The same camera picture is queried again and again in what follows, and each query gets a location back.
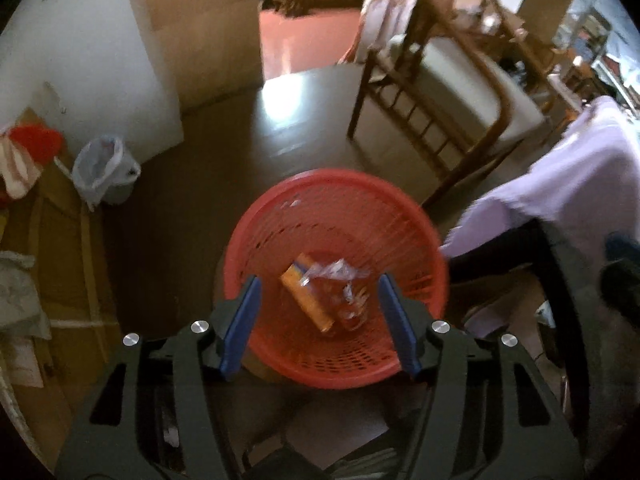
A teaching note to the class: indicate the black curved frame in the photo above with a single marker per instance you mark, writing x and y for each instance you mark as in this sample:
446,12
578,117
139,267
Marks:
570,310

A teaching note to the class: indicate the red plastic mesh basket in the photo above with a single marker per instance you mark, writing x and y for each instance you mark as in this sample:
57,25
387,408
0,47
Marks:
340,200

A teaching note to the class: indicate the clear plastic wrapper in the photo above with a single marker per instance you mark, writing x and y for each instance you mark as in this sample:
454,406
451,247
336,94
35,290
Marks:
352,300

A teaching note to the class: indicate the orange snack packet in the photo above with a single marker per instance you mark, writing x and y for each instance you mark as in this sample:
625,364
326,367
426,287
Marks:
305,295

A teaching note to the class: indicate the pink hanging cloth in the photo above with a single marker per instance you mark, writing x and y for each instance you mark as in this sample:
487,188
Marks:
385,5

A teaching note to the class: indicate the brown wooden door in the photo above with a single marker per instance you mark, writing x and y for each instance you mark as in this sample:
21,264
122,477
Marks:
200,25

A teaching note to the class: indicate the purple cloth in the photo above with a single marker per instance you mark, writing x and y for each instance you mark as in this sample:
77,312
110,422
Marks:
575,175

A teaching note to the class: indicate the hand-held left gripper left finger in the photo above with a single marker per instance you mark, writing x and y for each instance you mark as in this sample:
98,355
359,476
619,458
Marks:
242,330

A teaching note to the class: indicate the white plastic bag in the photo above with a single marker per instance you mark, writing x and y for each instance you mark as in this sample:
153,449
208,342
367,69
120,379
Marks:
102,170

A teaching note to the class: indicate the brown cardboard sheet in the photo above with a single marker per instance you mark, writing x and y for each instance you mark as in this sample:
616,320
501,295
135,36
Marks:
60,260

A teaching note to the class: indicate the striped cloth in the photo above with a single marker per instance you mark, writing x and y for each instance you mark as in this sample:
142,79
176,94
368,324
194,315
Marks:
17,170

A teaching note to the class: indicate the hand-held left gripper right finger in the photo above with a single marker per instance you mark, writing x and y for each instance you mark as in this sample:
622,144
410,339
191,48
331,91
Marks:
397,330

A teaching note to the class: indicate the wooden chair with cushion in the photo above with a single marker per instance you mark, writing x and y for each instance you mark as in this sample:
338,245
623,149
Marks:
465,85

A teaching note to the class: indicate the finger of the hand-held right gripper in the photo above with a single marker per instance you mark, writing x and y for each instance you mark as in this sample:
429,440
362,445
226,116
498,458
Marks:
622,285

